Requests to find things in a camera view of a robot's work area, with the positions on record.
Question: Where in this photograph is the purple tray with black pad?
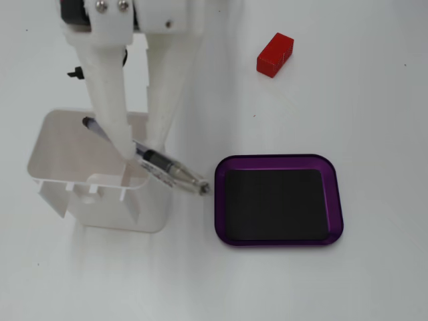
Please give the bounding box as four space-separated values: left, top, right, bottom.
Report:
213 153 344 249

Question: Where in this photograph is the red rectangular block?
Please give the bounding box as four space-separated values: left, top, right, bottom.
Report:
256 32 296 80

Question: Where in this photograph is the white plastic pen holder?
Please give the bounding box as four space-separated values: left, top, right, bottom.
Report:
26 109 174 234

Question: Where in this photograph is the white gripper body with motor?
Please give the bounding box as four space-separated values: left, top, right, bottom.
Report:
57 0 205 35

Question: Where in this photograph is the clear black ballpoint pen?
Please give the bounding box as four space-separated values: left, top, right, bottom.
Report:
82 116 212 195

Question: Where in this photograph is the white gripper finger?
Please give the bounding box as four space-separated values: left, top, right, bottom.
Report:
144 31 203 151
64 29 137 162

